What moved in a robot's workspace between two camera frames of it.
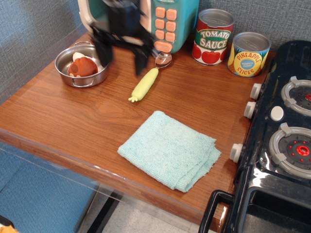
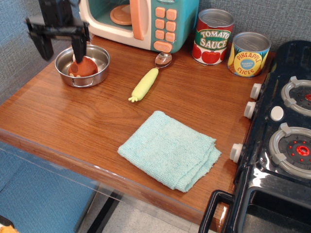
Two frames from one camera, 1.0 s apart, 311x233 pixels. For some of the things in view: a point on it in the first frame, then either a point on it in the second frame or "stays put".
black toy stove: (271, 191) stays put
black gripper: (146, 46) -> (79, 33)
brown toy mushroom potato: (82, 66) stays put
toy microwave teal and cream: (174, 25) stays put
